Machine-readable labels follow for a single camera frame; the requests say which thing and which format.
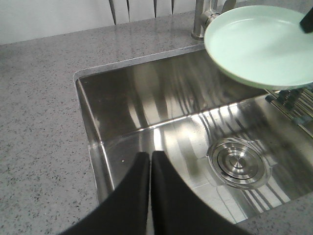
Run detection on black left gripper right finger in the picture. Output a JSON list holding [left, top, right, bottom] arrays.
[[151, 151, 248, 235]]

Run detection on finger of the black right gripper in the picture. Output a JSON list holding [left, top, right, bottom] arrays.
[[299, 9, 313, 33]]

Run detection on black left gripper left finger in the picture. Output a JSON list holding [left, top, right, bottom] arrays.
[[62, 152, 150, 235]]

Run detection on light green round plate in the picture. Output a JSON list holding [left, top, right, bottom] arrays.
[[204, 5, 313, 90]]

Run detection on stainless steel faucet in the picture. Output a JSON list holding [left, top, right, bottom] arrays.
[[191, 0, 237, 41]]

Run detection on green metal dish rack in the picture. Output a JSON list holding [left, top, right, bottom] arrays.
[[266, 84, 313, 137]]

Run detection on round steel sink drain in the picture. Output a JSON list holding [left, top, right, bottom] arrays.
[[206, 138, 272, 190]]

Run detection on stainless steel sink basin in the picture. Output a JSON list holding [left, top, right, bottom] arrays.
[[75, 50, 313, 223]]

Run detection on white pleated curtain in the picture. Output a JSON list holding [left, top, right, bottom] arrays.
[[0, 0, 204, 50]]

